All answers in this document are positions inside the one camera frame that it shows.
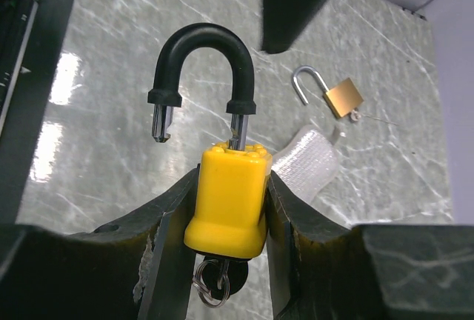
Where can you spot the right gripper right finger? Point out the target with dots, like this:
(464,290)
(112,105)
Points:
(321,270)

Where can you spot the brass padlock silver shackle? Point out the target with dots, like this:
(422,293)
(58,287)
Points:
(342,99)

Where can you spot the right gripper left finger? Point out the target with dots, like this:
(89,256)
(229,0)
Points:
(134,267)

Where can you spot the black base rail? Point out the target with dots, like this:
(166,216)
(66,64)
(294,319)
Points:
(32,34)

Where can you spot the yellow padlock black shackle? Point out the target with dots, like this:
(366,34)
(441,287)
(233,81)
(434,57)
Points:
(229,216)

